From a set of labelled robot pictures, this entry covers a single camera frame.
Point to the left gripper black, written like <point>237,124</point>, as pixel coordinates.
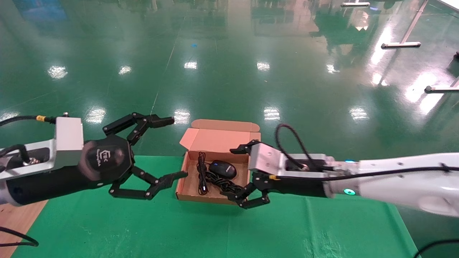
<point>104,161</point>

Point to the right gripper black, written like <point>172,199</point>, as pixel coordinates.
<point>297,186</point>

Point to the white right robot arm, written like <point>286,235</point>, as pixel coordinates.
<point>412,190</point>

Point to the open brown cardboard box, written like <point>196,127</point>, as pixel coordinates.
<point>215,138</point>

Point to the green table cloth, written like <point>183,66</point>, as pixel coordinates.
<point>215,233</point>

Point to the white table leg with foot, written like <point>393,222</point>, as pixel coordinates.
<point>400,44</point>

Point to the white table foot bar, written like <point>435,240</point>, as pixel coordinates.
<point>355,4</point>

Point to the white table foot black cap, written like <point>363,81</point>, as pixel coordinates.
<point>441,88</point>

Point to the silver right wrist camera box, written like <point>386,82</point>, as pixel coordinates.
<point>265,157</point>

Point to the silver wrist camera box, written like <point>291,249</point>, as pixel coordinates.
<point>68,134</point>
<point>265,157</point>

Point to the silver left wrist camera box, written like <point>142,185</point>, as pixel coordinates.
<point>68,134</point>

